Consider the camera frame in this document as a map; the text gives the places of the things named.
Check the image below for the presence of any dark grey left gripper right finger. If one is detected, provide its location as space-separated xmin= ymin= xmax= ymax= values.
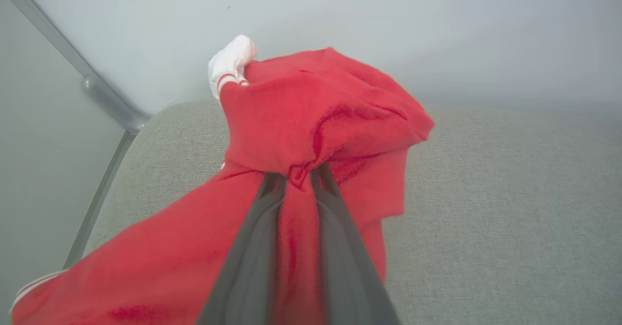
xmin=310 ymin=162 xmax=402 ymax=325

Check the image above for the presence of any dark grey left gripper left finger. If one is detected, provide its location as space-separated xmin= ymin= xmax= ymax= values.
xmin=197 ymin=172 xmax=288 ymax=325

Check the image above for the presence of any red white-sleeved t-shirt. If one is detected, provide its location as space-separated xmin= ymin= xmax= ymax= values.
xmin=10 ymin=34 xmax=435 ymax=325

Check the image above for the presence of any grey fabric sofa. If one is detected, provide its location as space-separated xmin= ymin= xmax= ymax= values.
xmin=63 ymin=99 xmax=622 ymax=325

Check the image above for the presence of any grey metal frame rail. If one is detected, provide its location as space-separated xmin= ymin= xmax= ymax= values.
xmin=0 ymin=0 xmax=152 ymax=270

